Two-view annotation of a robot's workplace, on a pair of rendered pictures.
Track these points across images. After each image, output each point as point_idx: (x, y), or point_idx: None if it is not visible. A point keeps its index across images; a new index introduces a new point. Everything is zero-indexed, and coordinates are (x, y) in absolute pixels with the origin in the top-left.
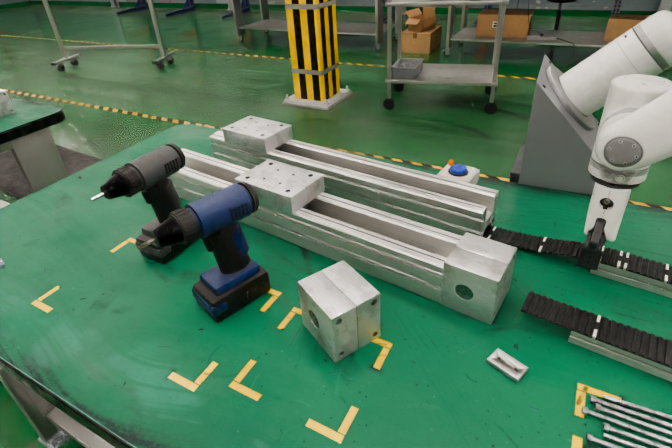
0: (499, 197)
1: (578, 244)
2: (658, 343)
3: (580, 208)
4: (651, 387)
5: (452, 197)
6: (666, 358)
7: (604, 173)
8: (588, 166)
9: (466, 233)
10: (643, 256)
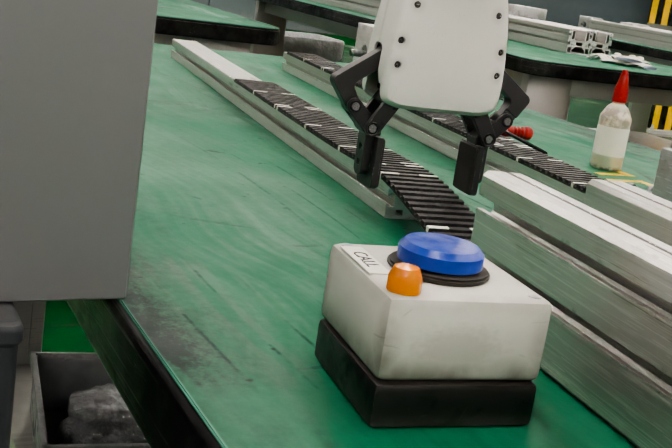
0: (293, 315)
1: (410, 191)
2: (543, 163)
3: (165, 224)
4: None
5: (664, 210)
6: (559, 163)
7: None
8: None
9: None
10: (282, 188)
